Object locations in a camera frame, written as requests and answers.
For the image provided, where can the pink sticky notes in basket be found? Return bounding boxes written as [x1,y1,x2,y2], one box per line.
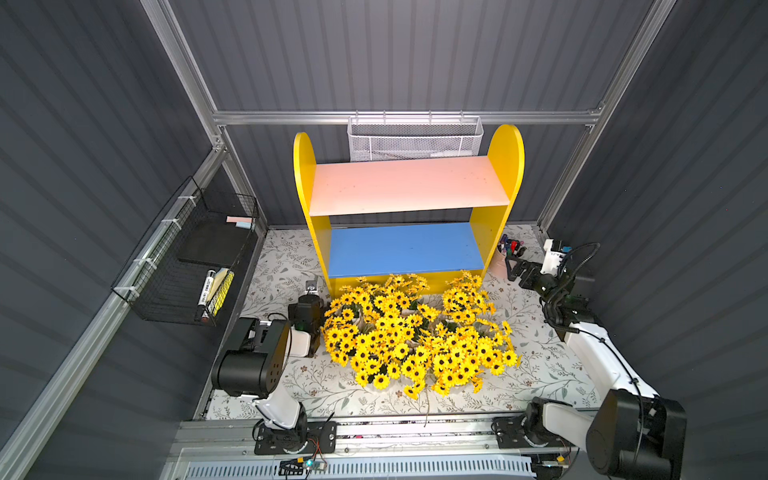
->
[226,216,253,229]

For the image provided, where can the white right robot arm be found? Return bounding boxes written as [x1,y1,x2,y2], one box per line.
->
[492,237,687,479]

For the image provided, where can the white wire wall basket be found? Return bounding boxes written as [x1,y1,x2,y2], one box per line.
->
[347,117,484,162]

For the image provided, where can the shelf pot one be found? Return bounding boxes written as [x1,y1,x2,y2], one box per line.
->
[350,355,400,390]
[473,319,521,376]

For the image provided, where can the yellow wooden shelf unit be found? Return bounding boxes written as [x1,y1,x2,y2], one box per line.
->
[293,124,525,297]

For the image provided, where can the shelf pot five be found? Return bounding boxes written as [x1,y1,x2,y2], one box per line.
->
[325,287,374,322]

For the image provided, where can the shelf pot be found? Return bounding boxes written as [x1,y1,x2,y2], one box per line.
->
[409,303,448,346]
[429,334,483,396]
[401,346,430,400]

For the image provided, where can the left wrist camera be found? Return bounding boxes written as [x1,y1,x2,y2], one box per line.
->
[305,279,319,295]

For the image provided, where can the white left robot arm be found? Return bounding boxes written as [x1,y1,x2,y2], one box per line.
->
[210,292,325,433]

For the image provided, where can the yellow marker in basket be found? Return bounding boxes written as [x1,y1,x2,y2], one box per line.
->
[206,268,235,318]

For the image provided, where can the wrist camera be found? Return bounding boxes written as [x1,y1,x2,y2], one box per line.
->
[305,279,319,295]
[540,239,572,276]

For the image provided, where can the white marker in basket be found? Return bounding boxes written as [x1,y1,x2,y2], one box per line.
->
[197,270,216,306]

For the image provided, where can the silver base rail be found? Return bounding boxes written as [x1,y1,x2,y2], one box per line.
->
[165,412,577,465]

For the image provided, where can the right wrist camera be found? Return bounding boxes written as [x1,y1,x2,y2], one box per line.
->
[540,239,572,276]

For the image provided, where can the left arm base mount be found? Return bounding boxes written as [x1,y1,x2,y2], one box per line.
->
[251,421,338,455]

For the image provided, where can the pink pen cup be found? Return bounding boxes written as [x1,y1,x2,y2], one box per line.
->
[488,234,526,280]

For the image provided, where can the shelf pot two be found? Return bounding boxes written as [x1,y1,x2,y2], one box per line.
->
[323,317,372,372]
[356,310,421,357]

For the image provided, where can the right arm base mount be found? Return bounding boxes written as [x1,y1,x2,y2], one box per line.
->
[491,415,573,449]

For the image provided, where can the black wire wall basket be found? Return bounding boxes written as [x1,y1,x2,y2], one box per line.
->
[112,178,260,326]

